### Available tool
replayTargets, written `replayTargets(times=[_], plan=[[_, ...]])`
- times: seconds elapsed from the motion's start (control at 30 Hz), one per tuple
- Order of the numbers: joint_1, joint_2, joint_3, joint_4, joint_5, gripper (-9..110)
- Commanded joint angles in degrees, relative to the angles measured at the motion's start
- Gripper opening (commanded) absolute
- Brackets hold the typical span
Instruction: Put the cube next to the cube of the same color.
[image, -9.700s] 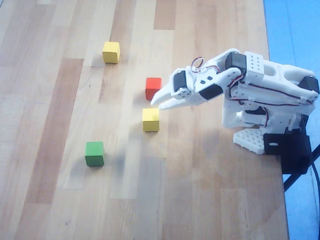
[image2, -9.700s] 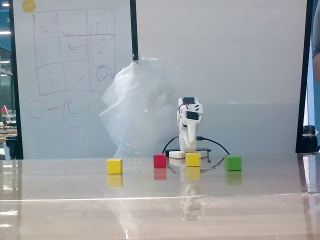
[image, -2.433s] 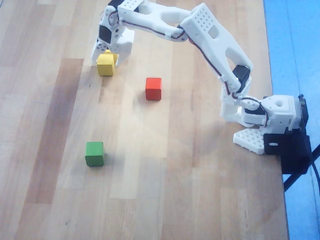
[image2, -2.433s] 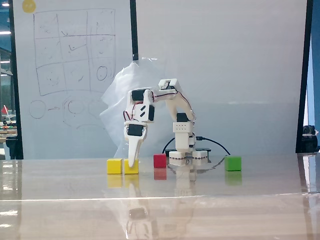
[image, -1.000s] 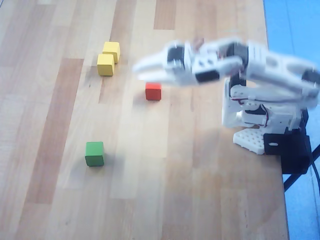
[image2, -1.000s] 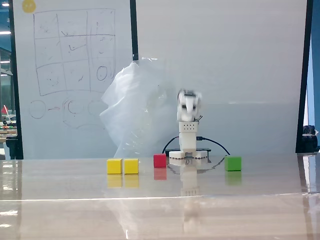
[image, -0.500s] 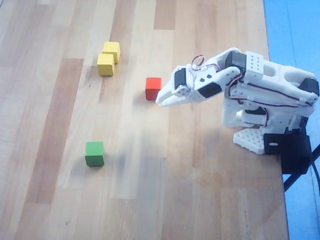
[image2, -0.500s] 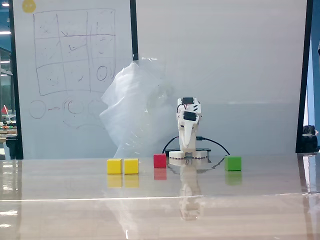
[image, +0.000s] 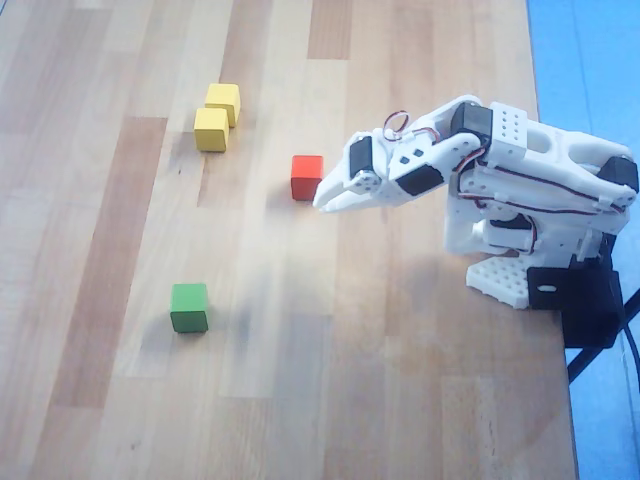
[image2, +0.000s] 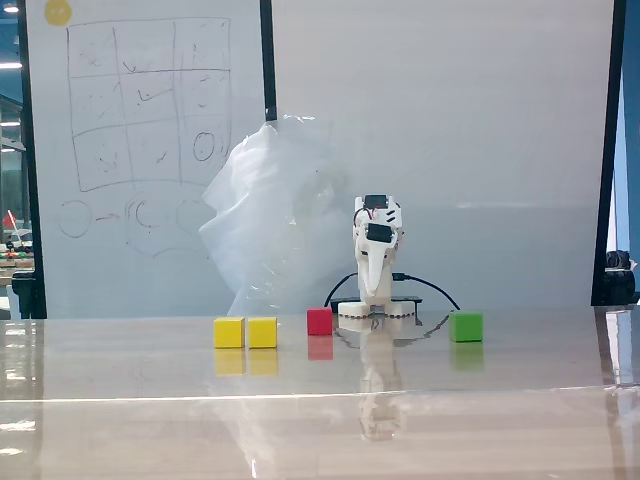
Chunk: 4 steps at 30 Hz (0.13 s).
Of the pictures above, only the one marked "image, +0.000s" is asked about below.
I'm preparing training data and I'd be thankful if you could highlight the black table leg bar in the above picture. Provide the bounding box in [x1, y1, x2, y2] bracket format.
[566, 299, 640, 386]

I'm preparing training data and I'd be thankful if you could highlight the yellow wooden cube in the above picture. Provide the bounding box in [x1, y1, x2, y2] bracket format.
[204, 82, 242, 128]
[193, 107, 231, 153]

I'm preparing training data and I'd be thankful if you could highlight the black table clamp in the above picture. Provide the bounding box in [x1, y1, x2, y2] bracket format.
[526, 234, 626, 350]

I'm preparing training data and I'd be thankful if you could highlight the red wooden cube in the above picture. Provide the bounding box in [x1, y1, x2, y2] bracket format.
[290, 154, 325, 201]

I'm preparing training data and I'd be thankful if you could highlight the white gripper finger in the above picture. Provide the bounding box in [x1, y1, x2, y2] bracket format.
[321, 178, 387, 215]
[312, 155, 354, 208]

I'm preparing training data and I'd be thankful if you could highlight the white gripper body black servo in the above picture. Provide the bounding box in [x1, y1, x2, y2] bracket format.
[343, 130, 404, 209]

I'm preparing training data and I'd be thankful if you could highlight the green wooden cube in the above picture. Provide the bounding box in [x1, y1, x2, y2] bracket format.
[169, 282, 210, 334]

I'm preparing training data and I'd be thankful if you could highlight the black cable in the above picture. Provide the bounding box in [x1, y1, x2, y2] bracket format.
[617, 304, 640, 401]

